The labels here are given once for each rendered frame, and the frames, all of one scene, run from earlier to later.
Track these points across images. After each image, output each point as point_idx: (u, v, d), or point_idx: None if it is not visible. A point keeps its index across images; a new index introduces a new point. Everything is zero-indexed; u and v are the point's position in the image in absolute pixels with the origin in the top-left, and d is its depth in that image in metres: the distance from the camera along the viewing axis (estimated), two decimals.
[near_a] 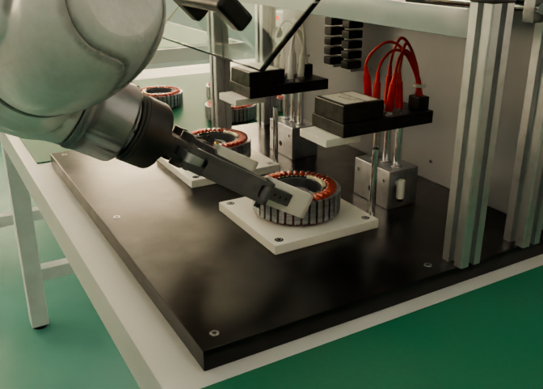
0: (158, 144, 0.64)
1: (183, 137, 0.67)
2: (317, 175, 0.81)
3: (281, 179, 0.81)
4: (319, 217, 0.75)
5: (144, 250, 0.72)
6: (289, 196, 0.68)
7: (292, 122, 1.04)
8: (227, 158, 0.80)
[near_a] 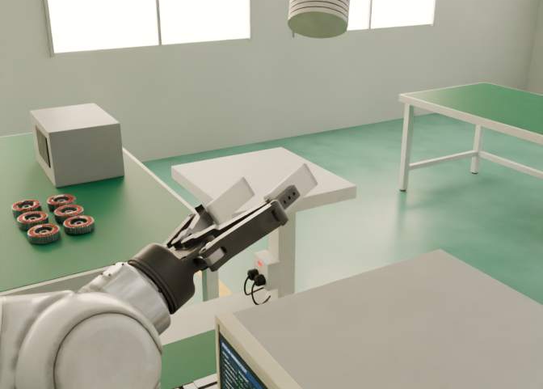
0: (182, 276, 0.65)
1: (187, 247, 0.68)
2: None
3: None
4: None
5: None
6: (293, 188, 0.68)
7: None
8: (224, 203, 0.80)
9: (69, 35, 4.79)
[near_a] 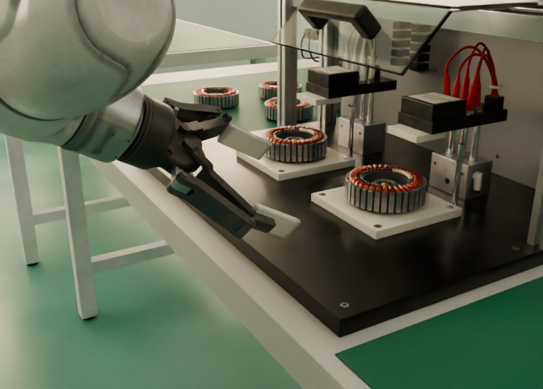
0: None
1: None
2: None
3: None
4: None
5: (255, 235, 0.80)
6: None
7: (361, 120, 1.12)
8: (259, 217, 0.70)
9: None
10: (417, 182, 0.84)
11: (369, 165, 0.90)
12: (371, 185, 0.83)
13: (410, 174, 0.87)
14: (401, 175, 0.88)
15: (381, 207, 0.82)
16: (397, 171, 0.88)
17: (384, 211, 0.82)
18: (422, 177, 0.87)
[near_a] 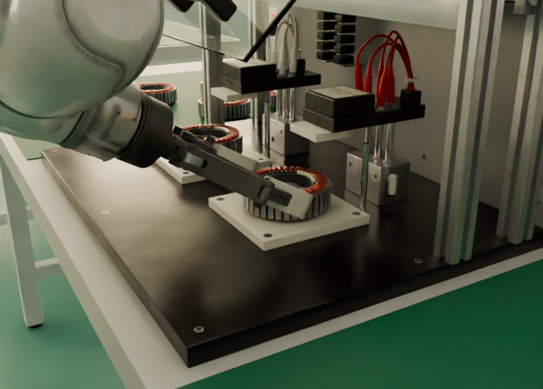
0: None
1: None
2: None
3: None
4: None
5: (131, 246, 0.71)
6: None
7: (284, 118, 1.03)
8: None
9: None
10: (317, 186, 0.75)
11: (273, 167, 0.82)
12: None
13: (315, 176, 0.79)
14: (306, 177, 0.79)
15: (275, 213, 0.73)
16: (302, 173, 0.80)
17: (279, 218, 0.73)
18: (327, 180, 0.78)
